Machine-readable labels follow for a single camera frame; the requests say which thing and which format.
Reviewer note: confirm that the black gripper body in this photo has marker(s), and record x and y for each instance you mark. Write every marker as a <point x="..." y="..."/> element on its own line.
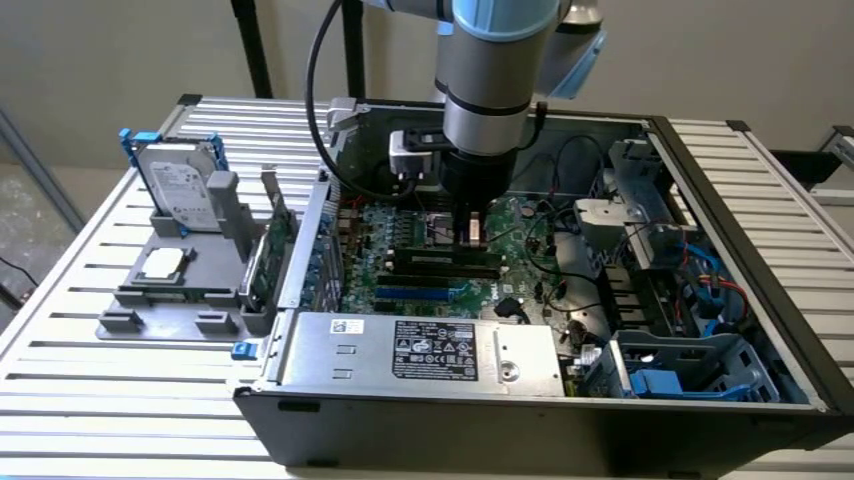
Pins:
<point x="476" y="175"/>

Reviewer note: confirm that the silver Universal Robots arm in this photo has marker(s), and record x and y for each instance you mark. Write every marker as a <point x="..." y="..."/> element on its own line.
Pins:
<point x="487" y="75"/>

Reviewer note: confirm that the black empty RAM slot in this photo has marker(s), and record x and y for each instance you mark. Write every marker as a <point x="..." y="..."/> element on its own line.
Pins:
<point x="440" y="270"/>

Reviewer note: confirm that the blue expansion slot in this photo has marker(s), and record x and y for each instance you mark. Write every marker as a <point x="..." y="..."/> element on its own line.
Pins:
<point x="416" y="293"/>

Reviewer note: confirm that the short black expansion slot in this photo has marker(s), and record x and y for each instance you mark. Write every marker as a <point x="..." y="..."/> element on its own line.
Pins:
<point x="394" y="306"/>

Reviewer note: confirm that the CPU socket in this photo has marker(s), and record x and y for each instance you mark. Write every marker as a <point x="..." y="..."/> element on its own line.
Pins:
<point x="440" y="230"/>

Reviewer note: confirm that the green motherboard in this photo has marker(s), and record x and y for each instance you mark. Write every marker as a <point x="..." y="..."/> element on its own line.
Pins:
<point x="523" y="250"/>

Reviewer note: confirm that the silver metal drive cage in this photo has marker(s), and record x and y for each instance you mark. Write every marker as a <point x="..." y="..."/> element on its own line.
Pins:
<point x="634" y="200"/>

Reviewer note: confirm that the green graphics card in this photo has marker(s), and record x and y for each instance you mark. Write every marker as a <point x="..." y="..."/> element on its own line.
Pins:
<point x="269" y="260"/>

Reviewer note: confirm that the silver power supply unit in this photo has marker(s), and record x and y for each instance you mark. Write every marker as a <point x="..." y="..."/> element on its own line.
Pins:
<point x="374" y="360"/>

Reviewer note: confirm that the blue disk caddy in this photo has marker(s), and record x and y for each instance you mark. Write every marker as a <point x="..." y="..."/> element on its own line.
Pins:
<point x="216" y="150"/>

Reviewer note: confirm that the black open PC case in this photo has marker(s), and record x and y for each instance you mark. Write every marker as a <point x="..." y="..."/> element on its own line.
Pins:
<point x="467" y="430"/>

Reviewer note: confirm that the blue plastic bay latch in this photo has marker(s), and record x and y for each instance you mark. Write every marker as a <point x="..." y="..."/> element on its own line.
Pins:
<point x="656" y="385"/>

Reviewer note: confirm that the blue drive bay cage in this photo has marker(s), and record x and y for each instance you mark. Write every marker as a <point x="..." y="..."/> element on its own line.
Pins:
<point x="700" y="350"/>

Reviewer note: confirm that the blue case latch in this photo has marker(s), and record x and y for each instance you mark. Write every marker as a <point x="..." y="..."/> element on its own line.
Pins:
<point x="244" y="349"/>

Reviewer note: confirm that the silver hard disk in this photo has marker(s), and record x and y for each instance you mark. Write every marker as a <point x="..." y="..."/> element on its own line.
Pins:
<point x="180" y="185"/>

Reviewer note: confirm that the silver CPU chip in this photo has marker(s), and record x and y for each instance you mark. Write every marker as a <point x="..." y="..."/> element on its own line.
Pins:
<point x="163" y="262"/>

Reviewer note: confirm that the grey parts rack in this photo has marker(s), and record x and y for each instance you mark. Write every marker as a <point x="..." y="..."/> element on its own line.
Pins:
<point x="167" y="305"/>

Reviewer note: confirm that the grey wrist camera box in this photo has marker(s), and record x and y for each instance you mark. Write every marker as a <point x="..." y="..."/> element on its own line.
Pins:
<point x="410" y="150"/>

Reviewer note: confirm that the black stand post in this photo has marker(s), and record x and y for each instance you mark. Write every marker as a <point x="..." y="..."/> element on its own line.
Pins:
<point x="253" y="50"/>
<point x="354" y="50"/>

